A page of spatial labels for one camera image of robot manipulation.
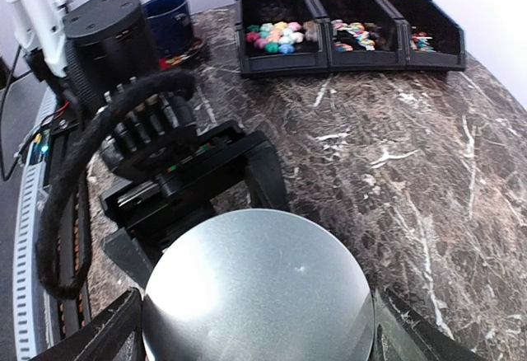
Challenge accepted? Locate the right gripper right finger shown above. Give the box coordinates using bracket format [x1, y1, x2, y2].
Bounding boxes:
[370, 289, 482, 361]

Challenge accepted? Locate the black front rail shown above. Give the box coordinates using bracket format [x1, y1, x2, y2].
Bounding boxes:
[40, 129, 94, 345]

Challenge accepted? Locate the pile of small candies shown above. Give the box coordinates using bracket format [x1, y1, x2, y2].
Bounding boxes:
[331, 19, 375, 52]

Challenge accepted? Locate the pile of lollipops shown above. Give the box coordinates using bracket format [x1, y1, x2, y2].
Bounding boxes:
[410, 31, 436, 53]

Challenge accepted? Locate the black bin with flower candies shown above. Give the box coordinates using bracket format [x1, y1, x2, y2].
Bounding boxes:
[235, 0, 329, 78]

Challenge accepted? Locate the dark blue mug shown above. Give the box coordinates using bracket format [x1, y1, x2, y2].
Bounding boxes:
[143, 0, 194, 59]

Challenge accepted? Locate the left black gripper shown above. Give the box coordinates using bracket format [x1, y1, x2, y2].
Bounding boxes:
[100, 121, 290, 288]

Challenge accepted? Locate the black bin with small candies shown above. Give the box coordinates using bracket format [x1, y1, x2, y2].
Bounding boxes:
[298, 0, 407, 74]

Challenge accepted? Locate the white slotted cable duct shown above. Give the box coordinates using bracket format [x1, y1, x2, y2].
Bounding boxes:
[11, 84, 58, 361]

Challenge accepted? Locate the silver jar lid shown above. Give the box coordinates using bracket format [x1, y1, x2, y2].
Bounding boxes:
[142, 209, 374, 360]

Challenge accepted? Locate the red floral saucer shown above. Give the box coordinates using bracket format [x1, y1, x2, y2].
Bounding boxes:
[158, 37, 206, 70]

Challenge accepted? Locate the black bin with lollipops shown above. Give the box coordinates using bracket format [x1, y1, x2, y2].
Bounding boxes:
[379, 0, 466, 72]

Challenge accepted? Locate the pile of flower candies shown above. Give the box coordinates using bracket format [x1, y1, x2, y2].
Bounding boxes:
[245, 21, 321, 55]

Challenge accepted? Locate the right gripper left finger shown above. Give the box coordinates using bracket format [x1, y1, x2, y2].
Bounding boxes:
[34, 288, 144, 360]

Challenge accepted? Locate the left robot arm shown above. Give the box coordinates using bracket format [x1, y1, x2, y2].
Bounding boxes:
[6, 0, 231, 299]

